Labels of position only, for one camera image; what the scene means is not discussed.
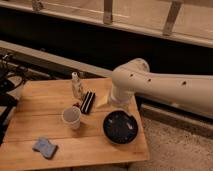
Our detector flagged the metal rail bracket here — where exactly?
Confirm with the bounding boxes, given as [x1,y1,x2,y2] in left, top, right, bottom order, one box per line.
[163,0,182,36]
[103,0,113,24]
[32,0,44,11]

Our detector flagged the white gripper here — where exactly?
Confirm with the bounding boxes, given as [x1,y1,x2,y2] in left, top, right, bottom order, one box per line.
[110,90,133,110]

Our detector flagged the black white striped block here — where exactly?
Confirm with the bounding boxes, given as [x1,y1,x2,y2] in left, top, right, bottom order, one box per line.
[80,92,95,114]

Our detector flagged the black cables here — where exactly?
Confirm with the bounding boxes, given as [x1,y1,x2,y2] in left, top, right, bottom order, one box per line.
[0,53,29,144]

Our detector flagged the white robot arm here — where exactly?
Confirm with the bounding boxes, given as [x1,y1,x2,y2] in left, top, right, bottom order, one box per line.
[109,58,213,119]

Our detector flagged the white ceramic cup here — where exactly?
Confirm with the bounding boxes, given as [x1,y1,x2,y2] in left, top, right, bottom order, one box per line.
[62,106,81,130]

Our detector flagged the blue sponge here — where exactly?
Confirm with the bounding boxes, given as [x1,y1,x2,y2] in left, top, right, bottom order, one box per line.
[32,137,58,159]

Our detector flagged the small red brown object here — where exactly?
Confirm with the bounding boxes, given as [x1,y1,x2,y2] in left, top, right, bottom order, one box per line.
[73,102,80,108]

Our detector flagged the small clear bottle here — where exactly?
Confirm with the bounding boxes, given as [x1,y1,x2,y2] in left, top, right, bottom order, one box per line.
[72,72,84,100]

